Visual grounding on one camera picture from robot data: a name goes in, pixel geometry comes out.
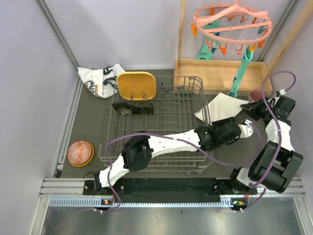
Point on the pink round clothes hanger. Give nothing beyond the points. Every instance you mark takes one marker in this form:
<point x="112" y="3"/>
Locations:
<point x="223" y="25"/>

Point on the black floral square plate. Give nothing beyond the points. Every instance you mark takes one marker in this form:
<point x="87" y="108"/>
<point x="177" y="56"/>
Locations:
<point x="133" y="108"/>

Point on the teal patterned sock front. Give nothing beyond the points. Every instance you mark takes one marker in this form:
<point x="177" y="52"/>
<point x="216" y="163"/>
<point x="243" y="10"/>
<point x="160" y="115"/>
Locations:
<point x="247" y="57"/>

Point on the white square plate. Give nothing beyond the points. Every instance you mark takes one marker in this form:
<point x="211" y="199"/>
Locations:
<point x="221" y="107"/>

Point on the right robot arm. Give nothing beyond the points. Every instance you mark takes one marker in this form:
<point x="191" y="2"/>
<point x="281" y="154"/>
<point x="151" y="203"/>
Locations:
<point x="277" y="163"/>

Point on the yellow woven-pattern plate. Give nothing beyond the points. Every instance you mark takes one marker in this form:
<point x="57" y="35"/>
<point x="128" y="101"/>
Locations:
<point x="136" y="86"/>

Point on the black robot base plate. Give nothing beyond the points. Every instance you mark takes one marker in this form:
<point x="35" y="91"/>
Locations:
<point x="174" y="190"/>

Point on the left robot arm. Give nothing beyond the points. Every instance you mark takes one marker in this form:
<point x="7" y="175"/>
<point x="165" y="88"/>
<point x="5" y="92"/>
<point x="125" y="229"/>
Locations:
<point x="142" y="147"/>

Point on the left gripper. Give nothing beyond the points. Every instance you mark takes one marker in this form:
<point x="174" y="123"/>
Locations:
<point x="217" y="123"/>

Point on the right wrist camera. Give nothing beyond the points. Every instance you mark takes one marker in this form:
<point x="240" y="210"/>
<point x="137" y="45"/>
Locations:
<point x="280" y="92"/>

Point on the wooden tray frame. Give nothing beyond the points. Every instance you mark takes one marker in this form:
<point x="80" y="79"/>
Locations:
<point x="214" y="76"/>

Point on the pink ceramic mug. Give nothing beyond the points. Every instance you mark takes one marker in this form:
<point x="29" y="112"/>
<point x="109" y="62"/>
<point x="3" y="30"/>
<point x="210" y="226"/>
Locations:
<point x="257" y="95"/>

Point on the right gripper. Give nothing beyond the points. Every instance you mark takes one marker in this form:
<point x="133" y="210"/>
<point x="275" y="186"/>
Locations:
<point x="253" y="107"/>

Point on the white printed cloth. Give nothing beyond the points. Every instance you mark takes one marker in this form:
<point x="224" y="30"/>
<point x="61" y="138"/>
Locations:
<point x="101" y="82"/>

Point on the grey wire dish rack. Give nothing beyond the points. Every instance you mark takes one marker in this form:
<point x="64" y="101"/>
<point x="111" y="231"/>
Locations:
<point x="177" y="99"/>

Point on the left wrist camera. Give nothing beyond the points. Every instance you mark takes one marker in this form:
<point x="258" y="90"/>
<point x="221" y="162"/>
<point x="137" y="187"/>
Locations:
<point x="246" y="129"/>

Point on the red patterned bowl yellow rim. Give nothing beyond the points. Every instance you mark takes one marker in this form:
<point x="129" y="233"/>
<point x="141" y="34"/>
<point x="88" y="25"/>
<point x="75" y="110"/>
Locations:
<point x="80" y="153"/>

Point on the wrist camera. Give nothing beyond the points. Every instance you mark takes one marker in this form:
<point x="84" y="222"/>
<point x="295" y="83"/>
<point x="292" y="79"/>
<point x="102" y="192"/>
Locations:
<point x="280" y="92"/>
<point x="246" y="129"/>

